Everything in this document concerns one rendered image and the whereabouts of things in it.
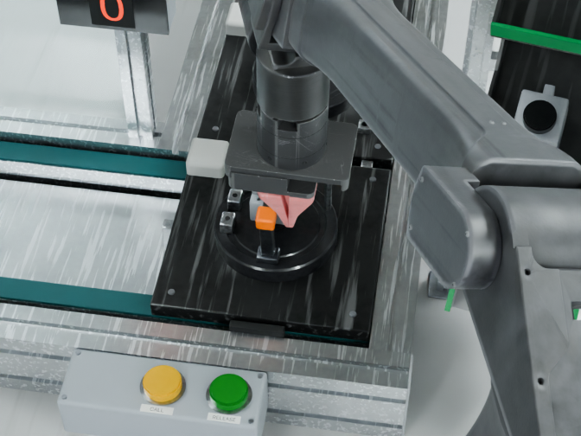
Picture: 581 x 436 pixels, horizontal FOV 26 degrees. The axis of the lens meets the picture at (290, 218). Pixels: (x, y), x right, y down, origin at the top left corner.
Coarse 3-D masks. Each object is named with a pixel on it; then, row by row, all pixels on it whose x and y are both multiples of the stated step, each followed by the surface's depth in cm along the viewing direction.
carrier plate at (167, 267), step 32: (192, 192) 147; (224, 192) 147; (352, 192) 147; (384, 192) 147; (192, 224) 144; (352, 224) 144; (384, 224) 146; (192, 256) 141; (352, 256) 141; (160, 288) 138; (192, 288) 138; (224, 288) 138; (256, 288) 138; (288, 288) 138; (320, 288) 138; (352, 288) 138; (224, 320) 137; (256, 320) 136; (288, 320) 135; (320, 320) 135; (352, 320) 135
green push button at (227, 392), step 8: (224, 376) 130; (232, 376) 130; (216, 384) 130; (224, 384) 130; (232, 384) 130; (240, 384) 130; (216, 392) 129; (224, 392) 129; (232, 392) 129; (240, 392) 129; (216, 400) 128; (224, 400) 128; (232, 400) 128; (240, 400) 129; (224, 408) 129; (232, 408) 129
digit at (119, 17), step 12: (96, 0) 133; (108, 0) 133; (120, 0) 133; (96, 12) 134; (108, 12) 134; (120, 12) 134; (132, 12) 134; (96, 24) 136; (108, 24) 136; (120, 24) 135; (132, 24) 135
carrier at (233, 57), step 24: (240, 24) 164; (240, 48) 164; (216, 72) 161; (240, 72) 161; (216, 96) 158; (240, 96) 158; (336, 96) 155; (216, 120) 155; (336, 120) 155; (360, 144) 153; (384, 168) 152
